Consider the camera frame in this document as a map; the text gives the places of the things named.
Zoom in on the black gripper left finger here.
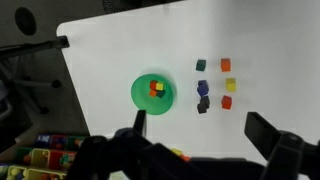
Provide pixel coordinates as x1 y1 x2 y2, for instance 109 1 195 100
66 109 188 180

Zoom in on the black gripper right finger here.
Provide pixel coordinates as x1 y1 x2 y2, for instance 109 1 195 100
244 111 320 180

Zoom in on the small blue block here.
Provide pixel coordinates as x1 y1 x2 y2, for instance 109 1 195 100
196 79 210 98

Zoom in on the green plastic bowl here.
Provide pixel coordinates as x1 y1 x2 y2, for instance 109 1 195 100
130 72 177 116

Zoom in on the small black block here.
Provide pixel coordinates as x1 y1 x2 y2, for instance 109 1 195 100
196 95 211 115

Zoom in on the colourful compartment toy bin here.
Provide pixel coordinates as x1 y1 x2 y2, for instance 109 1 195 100
0 132 92 180

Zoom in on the black office chair base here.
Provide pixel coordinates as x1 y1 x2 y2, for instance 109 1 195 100
0 61 63 115

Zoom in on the black ribbed round object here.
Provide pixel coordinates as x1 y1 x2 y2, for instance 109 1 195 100
101 0 162 15

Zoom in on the black tripod stand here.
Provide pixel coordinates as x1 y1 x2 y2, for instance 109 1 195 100
0 35 71 60

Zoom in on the dark round floor object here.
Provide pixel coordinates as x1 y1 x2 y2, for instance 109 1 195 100
14 6 38 37

